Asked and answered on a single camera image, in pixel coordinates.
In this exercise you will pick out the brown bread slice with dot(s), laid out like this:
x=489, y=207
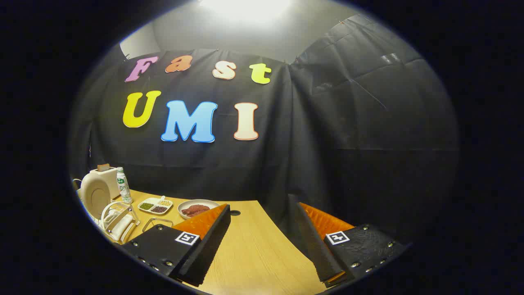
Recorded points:
x=103, y=167

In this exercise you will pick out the dark red beans pile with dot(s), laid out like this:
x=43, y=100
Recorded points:
x=159, y=209

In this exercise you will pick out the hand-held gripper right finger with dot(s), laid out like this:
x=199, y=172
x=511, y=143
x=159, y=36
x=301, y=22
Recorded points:
x=317, y=250

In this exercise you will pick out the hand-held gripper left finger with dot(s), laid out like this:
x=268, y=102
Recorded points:
x=208, y=254

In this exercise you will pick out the yellow beans pile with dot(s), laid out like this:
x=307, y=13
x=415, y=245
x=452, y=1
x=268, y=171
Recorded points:
x=166, y=203

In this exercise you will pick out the white plastic drink bottle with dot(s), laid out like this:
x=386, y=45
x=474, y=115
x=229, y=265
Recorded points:
x=123, y=188

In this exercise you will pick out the green beans pile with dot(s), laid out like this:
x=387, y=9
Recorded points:
x=146, y=206

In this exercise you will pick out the white plate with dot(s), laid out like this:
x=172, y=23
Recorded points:
x=96, y=196

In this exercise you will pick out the red meat slice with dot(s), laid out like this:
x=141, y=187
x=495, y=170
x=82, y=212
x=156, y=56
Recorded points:
x=189, y=211
x=202, y=208

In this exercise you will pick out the white divided dish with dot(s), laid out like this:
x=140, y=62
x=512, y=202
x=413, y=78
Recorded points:
x=148, y=201

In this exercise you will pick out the grey plate with meat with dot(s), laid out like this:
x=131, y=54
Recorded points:
x=213, y=203

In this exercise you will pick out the black backdrop cloth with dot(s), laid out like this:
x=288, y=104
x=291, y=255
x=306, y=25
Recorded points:
x=311, y=143

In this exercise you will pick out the cream toaster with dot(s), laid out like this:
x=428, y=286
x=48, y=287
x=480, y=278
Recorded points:
x=109, y=182

